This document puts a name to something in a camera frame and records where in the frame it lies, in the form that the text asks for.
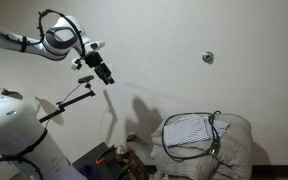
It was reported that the round metal wall fixture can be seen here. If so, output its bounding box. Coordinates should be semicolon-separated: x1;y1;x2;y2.
202;51;214;63

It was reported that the black robot cable conduit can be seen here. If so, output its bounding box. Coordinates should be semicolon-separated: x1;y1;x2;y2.
37;9;87;59

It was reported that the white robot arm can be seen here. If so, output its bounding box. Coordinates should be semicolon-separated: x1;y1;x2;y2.
0;14;114;180

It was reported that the black external camera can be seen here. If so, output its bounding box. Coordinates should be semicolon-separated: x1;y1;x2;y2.
78;75;94;83

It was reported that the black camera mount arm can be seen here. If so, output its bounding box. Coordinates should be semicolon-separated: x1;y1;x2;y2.
39;83;95;123

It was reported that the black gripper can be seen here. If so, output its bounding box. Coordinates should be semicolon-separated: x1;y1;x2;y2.
85;52;115;85

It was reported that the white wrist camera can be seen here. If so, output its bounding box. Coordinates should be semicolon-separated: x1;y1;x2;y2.
71;57;83;70

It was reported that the striped cloth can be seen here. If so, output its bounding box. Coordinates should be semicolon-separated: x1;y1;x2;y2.
163;114;229;147

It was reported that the black case on floor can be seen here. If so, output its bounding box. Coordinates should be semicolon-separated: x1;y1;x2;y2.
73;142;130;180

